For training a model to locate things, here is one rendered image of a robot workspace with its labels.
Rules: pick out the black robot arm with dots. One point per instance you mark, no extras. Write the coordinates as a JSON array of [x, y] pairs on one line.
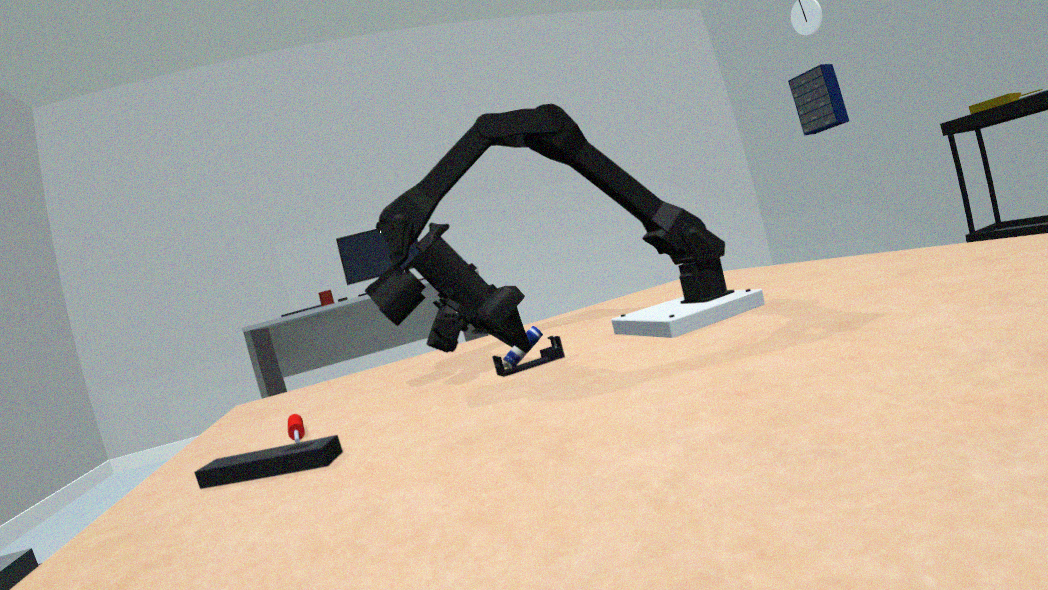
[[549, 131]]

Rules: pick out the blue and white battery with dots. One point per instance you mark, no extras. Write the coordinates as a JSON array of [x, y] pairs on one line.
[[516, 355]]

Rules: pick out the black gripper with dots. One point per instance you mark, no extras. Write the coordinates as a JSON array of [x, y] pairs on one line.
[[495, 310]]

